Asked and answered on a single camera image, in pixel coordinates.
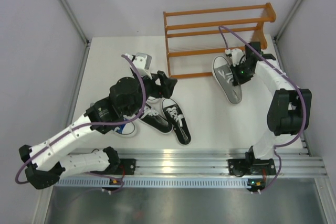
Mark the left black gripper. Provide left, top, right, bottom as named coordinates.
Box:
left=125, top=71, right=177, bottom=118

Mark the grey sneaker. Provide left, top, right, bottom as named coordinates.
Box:
left=212, top=56, right=243, bottom=105

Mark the blue sneaker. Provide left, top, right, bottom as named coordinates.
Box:
left=112, top=122, right=137, bottom=137
left=131, top=66, right=160, bottom=102

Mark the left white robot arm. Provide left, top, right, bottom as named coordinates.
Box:
left=19, top=71, right=177, bottom=189

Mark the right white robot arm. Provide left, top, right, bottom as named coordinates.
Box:
left=226, top=42, right=312, bottom=175

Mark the orange wooden shoe shelf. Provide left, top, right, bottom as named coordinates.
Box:
left=163, top=2, right=277, bottom=79

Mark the black sneaker right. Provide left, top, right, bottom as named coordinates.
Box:
left=162, top=98, right=191, bottom=146

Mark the black sneaker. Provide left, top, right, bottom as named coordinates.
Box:
left=139, top=104, right=173, bottom=134
left=162, top=98, right=191, bottom=146

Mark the black sneaker left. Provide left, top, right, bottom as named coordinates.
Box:
left=139, top=104, right=173, bottom=134

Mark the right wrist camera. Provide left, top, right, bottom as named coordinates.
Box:
left=225, top=48, right=244, bottom=66

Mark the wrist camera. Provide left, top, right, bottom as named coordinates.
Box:
left=125, top=52, right=152, bottom=79
left=225, top=48, right=244, bottom=66

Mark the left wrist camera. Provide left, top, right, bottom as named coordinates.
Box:
left=125, top=52, right=152, bottom=79

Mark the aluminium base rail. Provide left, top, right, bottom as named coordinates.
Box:
left=43, top=148, right=328, bottom=180

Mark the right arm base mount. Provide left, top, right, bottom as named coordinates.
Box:
left=228, top=159, right=276, bottom=177

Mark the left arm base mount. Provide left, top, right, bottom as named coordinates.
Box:
left=114, top=158, right=137, bottom=175

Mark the slotted cable duct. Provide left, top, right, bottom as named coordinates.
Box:
left=56, top=176, right=265, bottom=189

